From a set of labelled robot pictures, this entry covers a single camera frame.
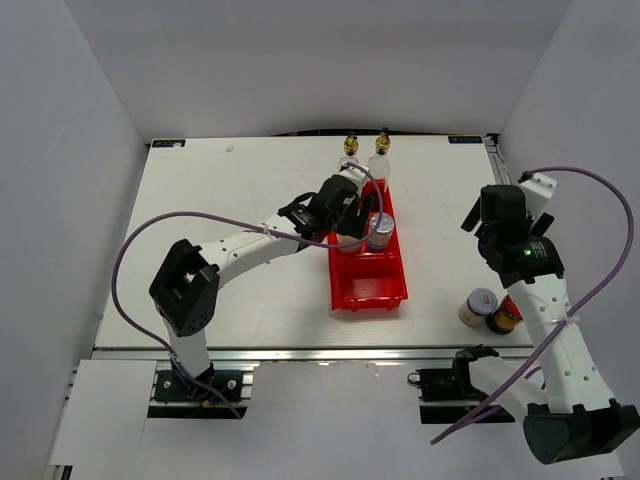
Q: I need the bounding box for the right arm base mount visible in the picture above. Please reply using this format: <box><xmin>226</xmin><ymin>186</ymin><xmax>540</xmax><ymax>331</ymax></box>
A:
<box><xmin>406</xmin><ymin>345</ymin><xmax>523</xmax><ymax>427</ymax></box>

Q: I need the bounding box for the right blue table sticker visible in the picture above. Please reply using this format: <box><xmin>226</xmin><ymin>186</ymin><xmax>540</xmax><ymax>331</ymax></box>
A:
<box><xmin>447</xmin><ymin>135</ymin><xmax>484</xmax><ymax>145</ymax></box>

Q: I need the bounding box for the clear glass cruet bottle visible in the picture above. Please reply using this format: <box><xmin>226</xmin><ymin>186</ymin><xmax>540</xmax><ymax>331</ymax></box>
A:
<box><xmin>338</xmin><ymin>131</ymin><xmax>360</xmax><ymax>171</ymax></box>

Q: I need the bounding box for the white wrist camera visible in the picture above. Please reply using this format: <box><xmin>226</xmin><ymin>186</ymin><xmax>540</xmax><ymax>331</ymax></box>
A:
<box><xmin>339</xmin><ymin>162</ymin><xmax>370</xmax><ymax>190</ymax></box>
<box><xmin>518</xmin><ymin>172</ymin><xmax>558</xmax><ymax>219</ymax></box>

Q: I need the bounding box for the white lid spice jar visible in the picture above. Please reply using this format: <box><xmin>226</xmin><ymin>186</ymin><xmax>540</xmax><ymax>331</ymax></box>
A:
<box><xmin>458</xmin><ymin>288</ymin><xmax>498</xmax><ymax>328</ymax></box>

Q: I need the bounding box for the steel lid white powder jar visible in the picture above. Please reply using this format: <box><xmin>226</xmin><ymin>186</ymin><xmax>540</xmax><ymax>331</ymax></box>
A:
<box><xmin>336</xmin><ymin>234</ymin><xmax>361</xmax><ymax>253</ymax></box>

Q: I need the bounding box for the left blue table sticker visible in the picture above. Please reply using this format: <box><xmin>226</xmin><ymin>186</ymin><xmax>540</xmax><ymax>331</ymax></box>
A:
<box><xmin>151</xmin><ymin>139</ymin><xmax>186</xmax><ymax>148</ymax></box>

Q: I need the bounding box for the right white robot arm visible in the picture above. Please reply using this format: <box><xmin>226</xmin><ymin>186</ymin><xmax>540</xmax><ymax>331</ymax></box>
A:
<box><xmin>451</xmin><ymin>185</ymin><xmax>639</xmax><ymax>465</ymax></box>

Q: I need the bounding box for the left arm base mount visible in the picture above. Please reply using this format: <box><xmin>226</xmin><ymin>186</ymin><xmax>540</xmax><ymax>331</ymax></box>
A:
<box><xmin>147</xmin><ymin>359</ymin><xmax>248</xmax><ymax>420</ymax></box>

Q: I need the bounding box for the red plastic divided bin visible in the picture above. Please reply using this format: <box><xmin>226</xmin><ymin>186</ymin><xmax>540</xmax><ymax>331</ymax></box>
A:
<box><xmin>328</xmin><ymin>190</ymin><xmax>408</xmax><ymax>312</ymax></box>

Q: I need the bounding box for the blue label white shaker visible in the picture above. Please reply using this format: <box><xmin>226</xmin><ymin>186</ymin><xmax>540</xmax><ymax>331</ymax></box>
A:
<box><xmin>366</xmin><ymin>213</ymin><xmax>395</xmax><ymax>251</ymax></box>

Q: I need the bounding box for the red lid dark jar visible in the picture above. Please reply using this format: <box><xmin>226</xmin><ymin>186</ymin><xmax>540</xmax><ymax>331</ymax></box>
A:
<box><xmin>485</xmin><ymin>295</ymin><xmax>523</xmax><ymax>335</ymax></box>

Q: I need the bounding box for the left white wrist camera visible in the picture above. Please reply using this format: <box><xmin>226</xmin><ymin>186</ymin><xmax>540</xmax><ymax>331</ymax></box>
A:
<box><xmin>339</xmin><ymin>162</ymin><xmax>370</xmax><ymax>190</ymax></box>

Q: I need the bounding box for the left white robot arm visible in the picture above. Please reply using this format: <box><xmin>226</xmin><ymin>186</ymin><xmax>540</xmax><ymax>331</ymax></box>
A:
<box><xmin>149</xmin><ymin>166</ymin><xmax>374</xmax><ymax>399</ymax></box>

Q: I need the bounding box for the dark sauce cruet bottle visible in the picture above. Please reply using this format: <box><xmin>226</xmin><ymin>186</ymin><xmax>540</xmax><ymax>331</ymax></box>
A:
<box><xmin>367</xmin><ymin>127</ymin><xmax>391</xmax><ymax>191</ymax></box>

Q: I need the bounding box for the blue table sticker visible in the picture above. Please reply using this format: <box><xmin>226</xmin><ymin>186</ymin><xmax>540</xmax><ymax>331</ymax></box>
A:
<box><xmin>447</xmin><ymin>135</ymin><xmax>484</xmax><ymax>145</ymax></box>
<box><xmin>151</xmin><ymin>139</ymin><xmax>186</xmax><ymax>148</ymax></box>

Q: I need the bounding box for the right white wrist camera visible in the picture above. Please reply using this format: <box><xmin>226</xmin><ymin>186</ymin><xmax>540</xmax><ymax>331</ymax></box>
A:
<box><xmin>518</xmin><ymin>172</ymin><xmax>558</xmax><ymax>219</ymax></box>

